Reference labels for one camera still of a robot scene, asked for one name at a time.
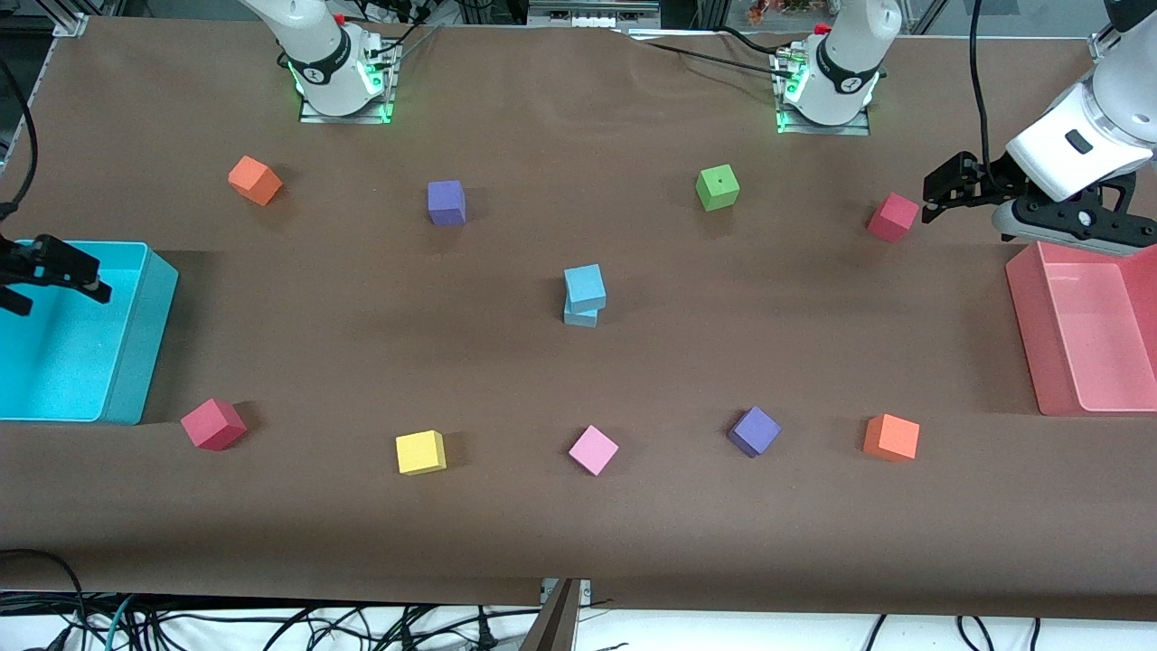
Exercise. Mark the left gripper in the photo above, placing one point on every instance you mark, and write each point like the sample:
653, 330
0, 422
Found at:
987, 183

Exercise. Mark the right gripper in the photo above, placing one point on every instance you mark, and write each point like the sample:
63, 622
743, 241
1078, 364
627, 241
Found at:
20, 259

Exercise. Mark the light blue foam cube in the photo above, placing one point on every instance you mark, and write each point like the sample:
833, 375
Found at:
578, 319
585, 287

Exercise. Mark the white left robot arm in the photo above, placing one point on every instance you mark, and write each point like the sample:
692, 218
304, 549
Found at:
845, 54

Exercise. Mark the cyan plastic bin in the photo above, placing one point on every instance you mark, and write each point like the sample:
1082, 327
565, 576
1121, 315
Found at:
90, 362

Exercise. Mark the red foam cube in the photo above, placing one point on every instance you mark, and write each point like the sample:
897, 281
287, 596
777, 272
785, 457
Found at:
893, 217
213, 425

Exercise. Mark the pink plastic bin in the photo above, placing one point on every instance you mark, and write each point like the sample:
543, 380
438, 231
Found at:
1103, 362

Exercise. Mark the orange foam cube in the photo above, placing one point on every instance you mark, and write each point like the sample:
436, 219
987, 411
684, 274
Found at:
255, 181
891, 438

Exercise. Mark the green foam cube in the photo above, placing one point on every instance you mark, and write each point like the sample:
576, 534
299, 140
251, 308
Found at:
718, 187

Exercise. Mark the orange background clutter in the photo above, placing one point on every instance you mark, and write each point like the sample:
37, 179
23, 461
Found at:
768, 9

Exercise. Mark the purple foam cube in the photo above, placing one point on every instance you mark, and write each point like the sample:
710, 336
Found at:
754, 431
446, 202

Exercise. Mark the yellow foam cube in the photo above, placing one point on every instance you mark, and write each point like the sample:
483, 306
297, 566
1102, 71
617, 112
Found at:
420, 452

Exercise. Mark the grey metal device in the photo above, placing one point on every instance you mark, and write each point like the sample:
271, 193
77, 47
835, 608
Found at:
592, 14

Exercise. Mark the pink foam cube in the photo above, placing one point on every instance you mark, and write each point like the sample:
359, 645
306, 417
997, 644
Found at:
594, 449

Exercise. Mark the brown table cover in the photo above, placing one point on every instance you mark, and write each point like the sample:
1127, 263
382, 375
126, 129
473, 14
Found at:
578, 542

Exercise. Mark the aluminium corner bracket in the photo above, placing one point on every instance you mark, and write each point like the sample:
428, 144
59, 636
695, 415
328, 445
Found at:
72, 24
1098, 45

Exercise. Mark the small silver bracket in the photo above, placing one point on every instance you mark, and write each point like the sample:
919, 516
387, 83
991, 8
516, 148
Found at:
546, 589

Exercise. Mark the dark slanted post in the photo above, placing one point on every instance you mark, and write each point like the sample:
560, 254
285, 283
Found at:
556, 628

